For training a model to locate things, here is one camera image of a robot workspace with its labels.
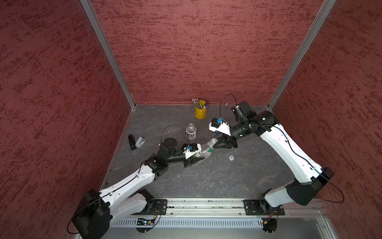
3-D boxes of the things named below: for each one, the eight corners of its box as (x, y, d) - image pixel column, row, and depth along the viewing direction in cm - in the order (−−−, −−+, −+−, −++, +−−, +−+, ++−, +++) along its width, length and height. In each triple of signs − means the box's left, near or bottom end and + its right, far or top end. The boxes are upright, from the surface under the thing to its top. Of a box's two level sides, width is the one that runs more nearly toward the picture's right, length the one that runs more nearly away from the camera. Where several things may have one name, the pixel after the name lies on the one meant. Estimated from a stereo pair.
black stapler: (132, 150, 97) (130, 148, 94) (129, 138, 103) (127, 135, 100) (136, 149, 98) (135, 146, 95) (133, 136, 104) (132, 133, 101)
